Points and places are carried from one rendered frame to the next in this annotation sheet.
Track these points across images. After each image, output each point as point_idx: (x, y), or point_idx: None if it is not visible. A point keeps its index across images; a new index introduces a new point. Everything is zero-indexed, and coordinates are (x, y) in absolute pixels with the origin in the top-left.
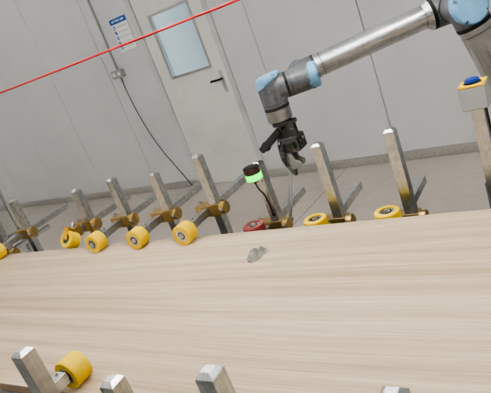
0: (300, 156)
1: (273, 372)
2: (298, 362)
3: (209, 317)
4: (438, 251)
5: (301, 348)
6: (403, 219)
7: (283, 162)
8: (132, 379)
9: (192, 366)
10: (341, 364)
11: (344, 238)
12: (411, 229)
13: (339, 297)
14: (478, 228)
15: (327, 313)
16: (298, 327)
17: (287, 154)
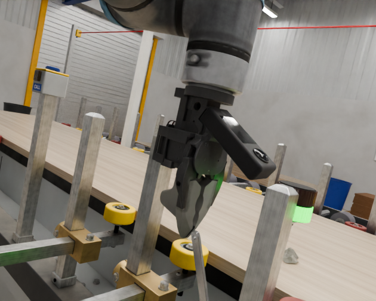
0: (170, 189)
1: None
2: (252, 199)
3: (321, 236)
4: (142, 185)
5: (249, 200)
6: (123, 200)
7: (218, 192)
8: (366, 236)
9: (319, 222)
10: (232, 192)
11: None
12: (132, 194)
13: (218, 201)
14: (105, 178)
15: (229, 200)
16: (249, 205)
17: (205, 177)
